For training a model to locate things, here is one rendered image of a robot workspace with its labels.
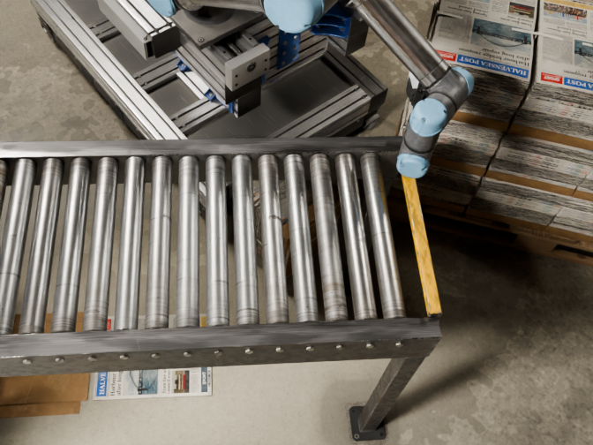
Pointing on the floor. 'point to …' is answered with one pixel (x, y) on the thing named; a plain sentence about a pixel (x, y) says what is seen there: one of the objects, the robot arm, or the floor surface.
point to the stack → (454, 41)
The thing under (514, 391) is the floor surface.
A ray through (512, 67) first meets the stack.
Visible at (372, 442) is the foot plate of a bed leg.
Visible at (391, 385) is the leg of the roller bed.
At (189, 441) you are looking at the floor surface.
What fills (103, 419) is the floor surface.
